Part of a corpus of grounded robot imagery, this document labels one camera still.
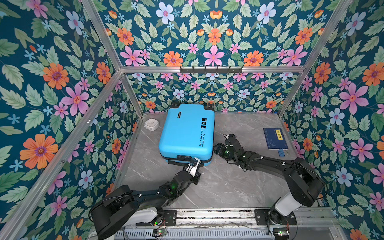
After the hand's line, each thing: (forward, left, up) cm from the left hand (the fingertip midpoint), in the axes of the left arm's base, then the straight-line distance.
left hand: (202, 164), depth 81 cm
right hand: (+10, -7, -1) cm, 12 cm away
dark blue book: (+21, -53, -11) cm, 58 cm away
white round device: (+37, +35, -7) cm, 52 cm away
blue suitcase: (+16, +7, +9) cm, 20 cm away
